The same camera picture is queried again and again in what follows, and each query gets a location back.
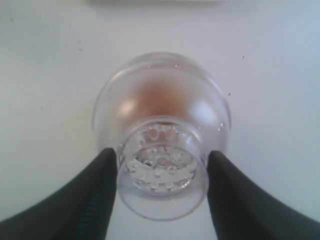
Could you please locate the brown cubes and gold coins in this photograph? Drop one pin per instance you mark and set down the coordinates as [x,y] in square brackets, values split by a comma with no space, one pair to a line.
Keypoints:
[160,100]

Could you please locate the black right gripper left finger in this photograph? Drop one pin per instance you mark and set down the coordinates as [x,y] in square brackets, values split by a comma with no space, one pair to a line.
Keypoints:
[80,210]

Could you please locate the clear plastic shaker lid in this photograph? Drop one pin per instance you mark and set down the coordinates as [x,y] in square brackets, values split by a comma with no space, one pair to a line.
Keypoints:
[162,161]

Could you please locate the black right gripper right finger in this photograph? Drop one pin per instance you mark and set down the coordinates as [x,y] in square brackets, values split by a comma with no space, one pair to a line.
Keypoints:
[241,210]

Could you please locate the white rectangular tray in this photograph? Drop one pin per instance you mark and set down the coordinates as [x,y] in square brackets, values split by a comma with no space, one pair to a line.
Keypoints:
[155,1]

